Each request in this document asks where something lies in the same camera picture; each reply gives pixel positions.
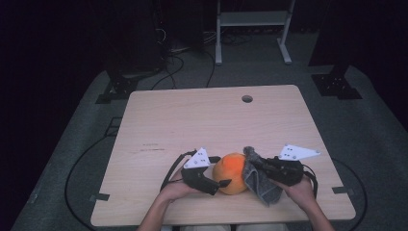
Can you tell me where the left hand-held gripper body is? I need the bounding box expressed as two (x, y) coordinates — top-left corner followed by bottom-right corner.
(181, 147), (222, 196)

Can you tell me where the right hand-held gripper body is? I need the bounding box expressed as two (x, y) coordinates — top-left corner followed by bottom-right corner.
(263, 143), (321, 188)

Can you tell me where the orange ball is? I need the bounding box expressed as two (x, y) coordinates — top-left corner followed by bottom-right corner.
(212, 152), (249, 195)

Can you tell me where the grey fluffy cloth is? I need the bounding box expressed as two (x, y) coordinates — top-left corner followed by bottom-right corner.
(242, 146), (285, 207)

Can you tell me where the person's left hand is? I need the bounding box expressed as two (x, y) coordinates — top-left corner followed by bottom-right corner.
(159, 168), (204, 204)

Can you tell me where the dark floor tape piece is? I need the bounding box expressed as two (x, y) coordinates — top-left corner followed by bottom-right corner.
(89, 192), (111, 203)
(331, 186), (356, 195)

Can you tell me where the black stand base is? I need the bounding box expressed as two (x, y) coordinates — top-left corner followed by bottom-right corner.
(94, 62), (163, 105)
(308, 0), (364, 101)

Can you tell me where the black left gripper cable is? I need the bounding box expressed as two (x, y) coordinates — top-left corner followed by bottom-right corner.
(159, 149), (197, 193)

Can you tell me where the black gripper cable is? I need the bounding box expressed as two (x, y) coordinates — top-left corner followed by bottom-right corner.
(302, 164), (319, 199)
(159, 149), (197, 193)

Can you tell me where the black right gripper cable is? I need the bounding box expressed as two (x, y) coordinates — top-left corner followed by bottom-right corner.
(302, 164), (319, 199)

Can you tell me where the black floor cable loop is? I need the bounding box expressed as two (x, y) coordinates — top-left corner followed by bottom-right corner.
(64, 128), (129, 231)
(330, 157), (369, 231)

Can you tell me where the tangle of black floor cables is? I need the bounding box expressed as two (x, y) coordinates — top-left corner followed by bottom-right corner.
(149, 27), (217, 91)

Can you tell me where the white metal stand frame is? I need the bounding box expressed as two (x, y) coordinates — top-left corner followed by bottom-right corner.
(215, 0), (296, 66)

